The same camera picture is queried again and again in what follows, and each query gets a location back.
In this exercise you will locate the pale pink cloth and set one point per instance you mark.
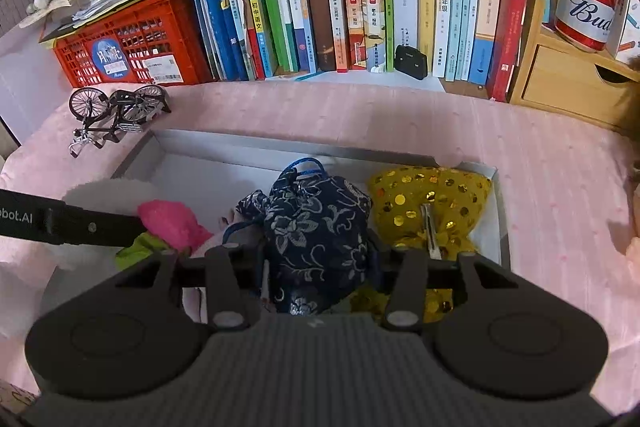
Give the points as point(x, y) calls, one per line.
point(227, 227)

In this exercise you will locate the black miniature bag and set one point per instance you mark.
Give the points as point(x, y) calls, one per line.
point(411, 62)

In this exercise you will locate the red plastic crate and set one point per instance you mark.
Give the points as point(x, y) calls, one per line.
point(150, 32)

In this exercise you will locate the yellow sequin bow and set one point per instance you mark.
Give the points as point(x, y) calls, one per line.
point(430, 197)

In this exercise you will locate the pink flower plush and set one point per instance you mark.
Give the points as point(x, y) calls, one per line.
point(170, 222)

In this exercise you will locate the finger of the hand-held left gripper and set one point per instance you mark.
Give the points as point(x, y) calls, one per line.
point(100, 227)

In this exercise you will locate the white pencil-print box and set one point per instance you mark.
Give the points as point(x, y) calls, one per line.
point(627, 22)

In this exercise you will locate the black bicycle model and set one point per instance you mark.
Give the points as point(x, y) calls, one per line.
point(120, 104)

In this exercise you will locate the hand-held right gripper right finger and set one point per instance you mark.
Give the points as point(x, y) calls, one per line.
point(407, 292)

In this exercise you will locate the white cardboard box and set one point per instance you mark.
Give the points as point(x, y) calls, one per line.
point(210, 157)

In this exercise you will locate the wooden drawer box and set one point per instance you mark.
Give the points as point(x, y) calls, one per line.
point(555, 82)

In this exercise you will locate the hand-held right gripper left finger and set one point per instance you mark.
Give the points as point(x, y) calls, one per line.
point(225, 287)

